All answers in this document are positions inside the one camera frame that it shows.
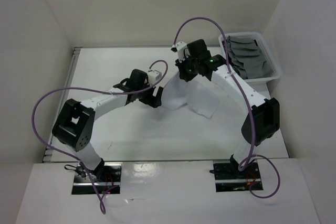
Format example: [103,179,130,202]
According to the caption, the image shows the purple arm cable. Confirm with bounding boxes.
[173,17,280,198]
[31,60,169,215]

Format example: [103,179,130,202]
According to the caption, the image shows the white skirt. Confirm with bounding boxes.
[161,72,219,119]

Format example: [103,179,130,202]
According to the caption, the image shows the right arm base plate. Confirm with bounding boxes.
[209,160,263,193]

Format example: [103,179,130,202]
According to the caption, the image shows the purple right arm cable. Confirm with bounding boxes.
[173,17,280,198]

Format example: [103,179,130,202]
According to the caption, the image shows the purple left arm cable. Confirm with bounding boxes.
[31,60,169,215]

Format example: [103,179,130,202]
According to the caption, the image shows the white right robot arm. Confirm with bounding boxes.
[171,39,280,178]

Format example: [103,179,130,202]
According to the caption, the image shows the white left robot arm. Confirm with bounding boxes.
[52,69,163,182]

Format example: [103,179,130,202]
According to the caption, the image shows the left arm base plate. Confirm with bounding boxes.
[65,163,122,195]

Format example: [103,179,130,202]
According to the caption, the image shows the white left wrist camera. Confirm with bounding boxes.
[147,70,162,84]

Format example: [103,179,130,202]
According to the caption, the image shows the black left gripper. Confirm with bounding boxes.
[136,80,163,109]

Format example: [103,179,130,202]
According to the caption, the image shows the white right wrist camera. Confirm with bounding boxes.
[171,41,188,62]

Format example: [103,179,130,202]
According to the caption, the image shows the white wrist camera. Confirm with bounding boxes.
[171,41,188,62]
[147,70,162,84]

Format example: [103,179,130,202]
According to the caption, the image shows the grey skirts in basket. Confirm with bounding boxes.
[227,36,273,80]

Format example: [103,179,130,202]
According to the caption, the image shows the white plastic basket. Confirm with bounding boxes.
[226,31,281,84]

